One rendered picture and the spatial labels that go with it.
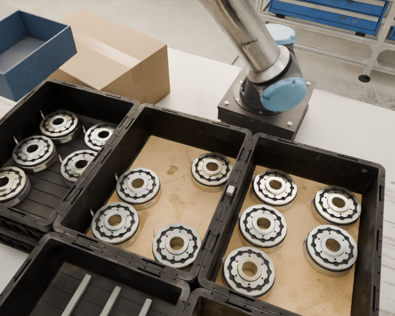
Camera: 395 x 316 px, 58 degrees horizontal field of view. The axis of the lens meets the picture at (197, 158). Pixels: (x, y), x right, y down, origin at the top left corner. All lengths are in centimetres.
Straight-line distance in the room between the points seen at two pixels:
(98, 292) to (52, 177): 33
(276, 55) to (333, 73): 194
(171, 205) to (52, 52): 43
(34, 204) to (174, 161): 35
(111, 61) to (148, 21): 214
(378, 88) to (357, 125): 148
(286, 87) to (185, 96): 51
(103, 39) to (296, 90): 67
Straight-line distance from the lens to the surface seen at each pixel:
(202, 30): 313
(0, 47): 97
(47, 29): 95
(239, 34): 82
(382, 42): 266
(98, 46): 125
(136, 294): 76
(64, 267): 82
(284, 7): 269
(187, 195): 86
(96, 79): 110
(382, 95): 273
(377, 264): 74
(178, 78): 141
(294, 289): 78
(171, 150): 95
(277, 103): 93
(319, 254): 79
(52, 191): 94
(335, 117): 132
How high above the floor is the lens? 154
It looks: 49 degrees down
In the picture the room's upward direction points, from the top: straight up
